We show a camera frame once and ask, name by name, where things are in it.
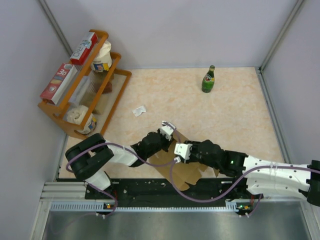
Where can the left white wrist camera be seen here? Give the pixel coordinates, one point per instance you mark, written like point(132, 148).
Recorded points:
point(167, 129)

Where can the red white box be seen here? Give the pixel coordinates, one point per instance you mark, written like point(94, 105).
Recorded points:
point(59, 83)
point(84, 48)

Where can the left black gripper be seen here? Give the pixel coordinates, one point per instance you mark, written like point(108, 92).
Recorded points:
point(168, 142)

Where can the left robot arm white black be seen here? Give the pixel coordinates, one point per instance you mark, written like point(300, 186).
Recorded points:
point(86, 159)

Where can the green glass bottle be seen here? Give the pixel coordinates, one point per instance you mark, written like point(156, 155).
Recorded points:
point(208, 80)

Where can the white paper bag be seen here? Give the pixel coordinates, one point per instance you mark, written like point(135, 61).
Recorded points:
point(103, 61)
point(76, 115)

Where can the white paper bag upper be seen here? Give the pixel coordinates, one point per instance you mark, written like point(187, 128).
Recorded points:
point(103, 61)

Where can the red white box lower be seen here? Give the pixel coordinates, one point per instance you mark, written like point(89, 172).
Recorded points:
point(59, 83)

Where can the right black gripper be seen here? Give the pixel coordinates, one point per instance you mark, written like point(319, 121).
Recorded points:
point(195, 144)

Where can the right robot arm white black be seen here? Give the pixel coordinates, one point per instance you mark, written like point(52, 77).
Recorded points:
point(258, 176)

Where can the white paper bag lower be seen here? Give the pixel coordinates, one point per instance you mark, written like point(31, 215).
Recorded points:
point(76, 115)

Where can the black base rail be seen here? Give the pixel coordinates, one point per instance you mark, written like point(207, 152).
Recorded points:
point(159, 193)

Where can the orange wooden shelf rack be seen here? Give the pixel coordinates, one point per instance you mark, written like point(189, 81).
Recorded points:
point(99, 91)

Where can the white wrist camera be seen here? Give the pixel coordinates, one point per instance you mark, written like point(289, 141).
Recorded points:
point(182, 152)
point(167, 129)

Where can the red white box upper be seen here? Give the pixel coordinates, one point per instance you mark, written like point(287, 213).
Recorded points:
point(84, 48)

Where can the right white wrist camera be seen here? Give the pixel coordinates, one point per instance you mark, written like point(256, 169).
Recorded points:
point(182, 152)

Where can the small clear plastic bag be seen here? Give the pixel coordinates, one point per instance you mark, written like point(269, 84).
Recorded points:
point(139, 110)

